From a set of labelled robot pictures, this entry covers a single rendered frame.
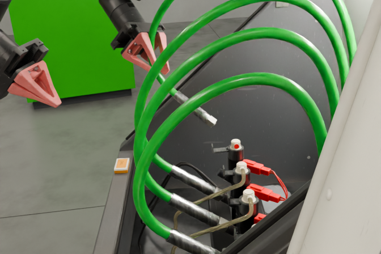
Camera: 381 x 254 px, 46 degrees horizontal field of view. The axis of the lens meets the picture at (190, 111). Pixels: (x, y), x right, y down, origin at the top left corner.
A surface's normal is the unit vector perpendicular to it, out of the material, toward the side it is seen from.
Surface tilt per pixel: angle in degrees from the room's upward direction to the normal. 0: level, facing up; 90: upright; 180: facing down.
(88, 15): 90
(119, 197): 0
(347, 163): 76
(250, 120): 90
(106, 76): 90
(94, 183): 0
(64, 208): 0
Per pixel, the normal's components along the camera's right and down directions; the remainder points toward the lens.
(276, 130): 0.02, 0.39
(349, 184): -0.98, -0.17
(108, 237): -0.05, -0.92
